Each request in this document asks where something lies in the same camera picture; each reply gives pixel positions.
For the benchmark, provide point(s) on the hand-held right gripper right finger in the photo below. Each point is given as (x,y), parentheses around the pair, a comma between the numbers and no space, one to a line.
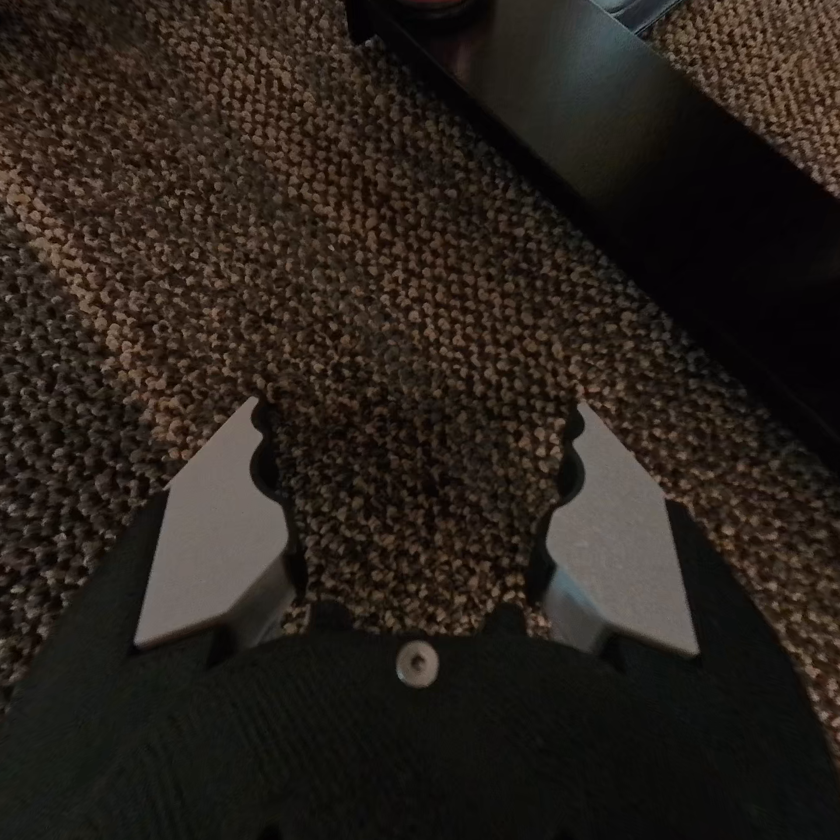
(617,525)

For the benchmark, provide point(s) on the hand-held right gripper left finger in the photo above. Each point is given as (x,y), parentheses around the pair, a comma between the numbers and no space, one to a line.
(216,525)

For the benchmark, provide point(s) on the black table leg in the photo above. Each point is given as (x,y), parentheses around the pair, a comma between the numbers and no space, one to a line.
(656,197)

